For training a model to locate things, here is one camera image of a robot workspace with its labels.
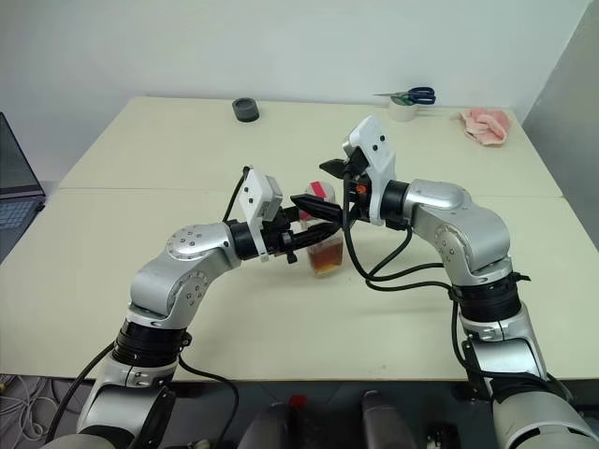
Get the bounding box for dark rounded shape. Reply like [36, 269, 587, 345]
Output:
[241, 400, 297, 449]
[358, 389, 418, 449]

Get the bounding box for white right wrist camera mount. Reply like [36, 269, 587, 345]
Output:
[343, 114, 400, 226]

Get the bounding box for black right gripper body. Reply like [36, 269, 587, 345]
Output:
[343, 146, 372, 210]

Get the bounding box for grey laptop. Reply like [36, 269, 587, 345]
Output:
[0, 111, 49, 264]

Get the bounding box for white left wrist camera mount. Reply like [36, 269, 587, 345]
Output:
[235, 167, 285, 263]

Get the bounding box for pink cloth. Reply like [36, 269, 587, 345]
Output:
[450, 107, 512, 148]

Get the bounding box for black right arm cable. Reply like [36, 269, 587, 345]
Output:
[341, 170, 492, 398]

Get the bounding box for white tape roll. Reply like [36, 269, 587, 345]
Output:
[388, 94, 418, 123]

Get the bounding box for blue handled scissors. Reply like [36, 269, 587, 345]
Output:
[373, 85, 438, 107]

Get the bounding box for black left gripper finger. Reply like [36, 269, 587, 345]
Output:
[299, 222, 339, 250]
[290, 194, 342, 222]

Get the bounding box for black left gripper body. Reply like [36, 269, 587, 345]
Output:
[260, 206, 311, 264]

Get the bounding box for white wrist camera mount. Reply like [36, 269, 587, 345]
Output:
[343, 114, 400, 226]
[235, 167, 285, 263]

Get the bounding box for grey partition panel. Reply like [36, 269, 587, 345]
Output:
[520, 0, 599, 175]

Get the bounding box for clear bottle with brown drink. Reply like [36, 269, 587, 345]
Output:
[303, 181, 346, 280]

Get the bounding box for white floor cables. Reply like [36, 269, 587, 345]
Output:
[0, 372, 53, 442]

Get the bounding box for black round tape roll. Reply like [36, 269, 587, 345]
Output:
[231, 96, 260, 124]

